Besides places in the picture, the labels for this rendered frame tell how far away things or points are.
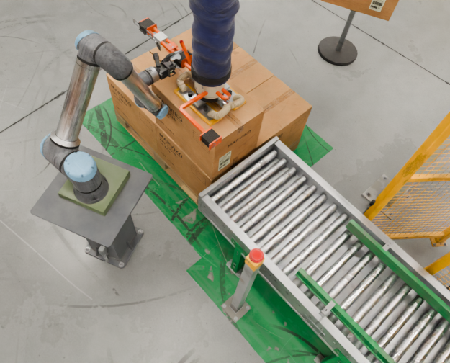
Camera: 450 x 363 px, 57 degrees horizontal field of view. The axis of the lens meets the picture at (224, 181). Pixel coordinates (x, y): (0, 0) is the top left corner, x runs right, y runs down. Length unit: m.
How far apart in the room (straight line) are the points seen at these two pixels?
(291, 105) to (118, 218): 1.52
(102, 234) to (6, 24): 2.95
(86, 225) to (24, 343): 1.01
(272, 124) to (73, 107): 1.43
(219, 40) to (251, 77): 1.18
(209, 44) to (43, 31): 2.73
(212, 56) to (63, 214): 1.17
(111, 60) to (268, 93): 1.50
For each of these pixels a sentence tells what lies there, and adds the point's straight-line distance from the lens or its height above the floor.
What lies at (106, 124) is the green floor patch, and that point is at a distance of 3.66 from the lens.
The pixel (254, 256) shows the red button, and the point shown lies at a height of 1.04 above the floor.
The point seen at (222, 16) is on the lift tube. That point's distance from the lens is 2.00.
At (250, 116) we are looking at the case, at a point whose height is 0.95.
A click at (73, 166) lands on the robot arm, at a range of 2.18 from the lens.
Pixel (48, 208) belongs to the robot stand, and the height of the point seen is 0.75.
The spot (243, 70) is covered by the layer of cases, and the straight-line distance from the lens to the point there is 3.28.
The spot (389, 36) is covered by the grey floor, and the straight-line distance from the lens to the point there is 4.88.
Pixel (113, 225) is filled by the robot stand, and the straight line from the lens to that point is 2.34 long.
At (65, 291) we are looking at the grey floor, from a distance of 3.08.
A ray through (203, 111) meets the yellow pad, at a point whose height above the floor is 0.97.
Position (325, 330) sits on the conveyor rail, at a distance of 2.44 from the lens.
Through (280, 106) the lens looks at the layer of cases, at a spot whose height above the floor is 0.54.
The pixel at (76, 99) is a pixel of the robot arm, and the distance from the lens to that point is 2.13.
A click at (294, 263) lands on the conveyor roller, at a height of 0.55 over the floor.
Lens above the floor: 2.85
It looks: 60 degrees down
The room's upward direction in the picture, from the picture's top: 8 degrees clockwise
